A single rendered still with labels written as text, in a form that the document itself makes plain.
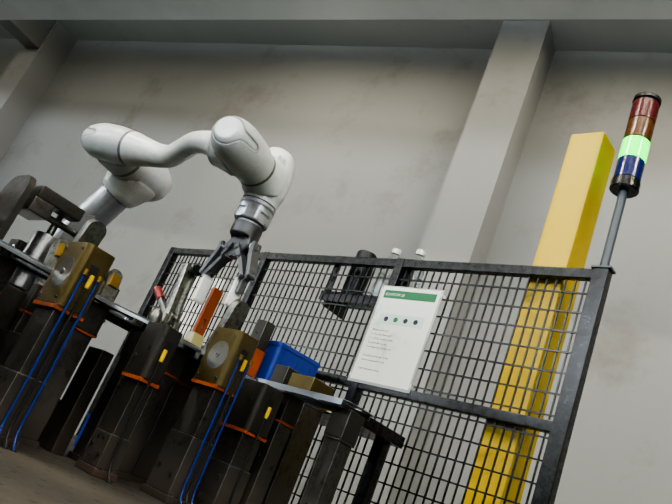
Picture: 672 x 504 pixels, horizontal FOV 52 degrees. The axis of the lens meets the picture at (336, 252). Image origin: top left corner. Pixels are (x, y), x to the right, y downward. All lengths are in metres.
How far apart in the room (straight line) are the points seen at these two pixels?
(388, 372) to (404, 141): 2.92
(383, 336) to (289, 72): 3.80
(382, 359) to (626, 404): 1.92
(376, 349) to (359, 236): 2.43
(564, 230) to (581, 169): 0.20
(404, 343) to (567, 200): 0.60
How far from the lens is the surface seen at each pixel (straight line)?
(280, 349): 1.93
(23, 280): 1.62
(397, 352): 1.94
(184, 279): 1.78
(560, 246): 1.90
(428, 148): 4.58
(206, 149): 1.63
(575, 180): 2.00
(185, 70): 6.21
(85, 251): 1.23
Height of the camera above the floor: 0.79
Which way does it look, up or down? 20 degrees up
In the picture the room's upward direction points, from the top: 22 degrees clockwise
